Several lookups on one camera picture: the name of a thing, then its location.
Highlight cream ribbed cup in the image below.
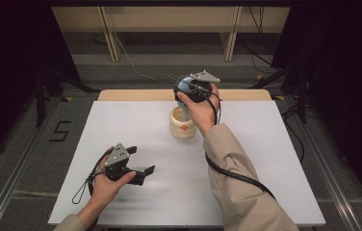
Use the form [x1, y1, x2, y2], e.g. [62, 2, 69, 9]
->
[168, 105, 198, 141]

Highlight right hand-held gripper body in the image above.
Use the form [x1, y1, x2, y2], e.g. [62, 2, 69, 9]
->
[185, 69, 221, 104]

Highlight wooden table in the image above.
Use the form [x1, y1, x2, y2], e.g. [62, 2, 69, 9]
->
[97, 89, 272, 102]

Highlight left hand-held gripper black cable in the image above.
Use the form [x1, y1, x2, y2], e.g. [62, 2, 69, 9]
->
[71, 150, 113, 205]

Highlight person's left hand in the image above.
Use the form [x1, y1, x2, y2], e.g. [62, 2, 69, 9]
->
[89, 146, 138, 210]

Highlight person's right hand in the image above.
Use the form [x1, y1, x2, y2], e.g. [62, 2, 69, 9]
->
[176, 82, 222, 138]

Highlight beige wooden bench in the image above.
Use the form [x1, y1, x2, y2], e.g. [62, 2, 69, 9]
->
[50, 6, 291, 63]

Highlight light blue hairbrush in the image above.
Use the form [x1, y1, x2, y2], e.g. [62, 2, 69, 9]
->
[174, 75, 199, 123]

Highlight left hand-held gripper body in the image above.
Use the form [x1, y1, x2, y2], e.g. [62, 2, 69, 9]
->
[104, 142, 138, 182]

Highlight black hanging cables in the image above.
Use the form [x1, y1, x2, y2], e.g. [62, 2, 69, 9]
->
[236, 6, 281, 75]

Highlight dark curtain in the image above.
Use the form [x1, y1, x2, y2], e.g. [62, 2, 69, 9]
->
[271, 0, 362, 220]
[0, 0, 81, 167]

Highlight white floor cable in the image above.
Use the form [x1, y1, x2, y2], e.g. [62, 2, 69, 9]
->
[114, 32, 254, 89]

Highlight black metal stand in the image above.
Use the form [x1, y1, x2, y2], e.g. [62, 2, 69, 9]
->
[249, 61, 309, 125]
[34, 66, 101, 129]

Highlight aluminium floor rail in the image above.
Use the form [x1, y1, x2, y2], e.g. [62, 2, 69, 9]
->
[284, 95, 362, 231]
[0, 95, 63, 231]

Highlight white board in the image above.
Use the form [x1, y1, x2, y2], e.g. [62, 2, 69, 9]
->
[47, 100, 326, 227]

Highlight black floor cables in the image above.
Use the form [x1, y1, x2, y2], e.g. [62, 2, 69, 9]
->
[279, 102, 307, 165]

